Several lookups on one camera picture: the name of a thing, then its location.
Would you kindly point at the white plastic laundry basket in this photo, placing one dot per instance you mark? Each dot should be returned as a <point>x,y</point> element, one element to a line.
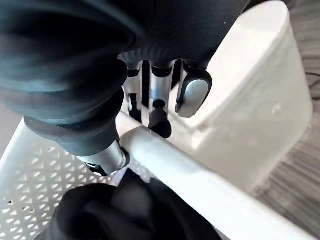
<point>175,170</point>

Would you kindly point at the black clothing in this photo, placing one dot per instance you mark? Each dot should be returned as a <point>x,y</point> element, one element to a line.
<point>120,207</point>

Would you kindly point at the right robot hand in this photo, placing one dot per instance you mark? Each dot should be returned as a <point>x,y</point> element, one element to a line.
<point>75,62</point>

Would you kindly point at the white stool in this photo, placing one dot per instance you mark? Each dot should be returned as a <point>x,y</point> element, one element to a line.
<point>250,100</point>

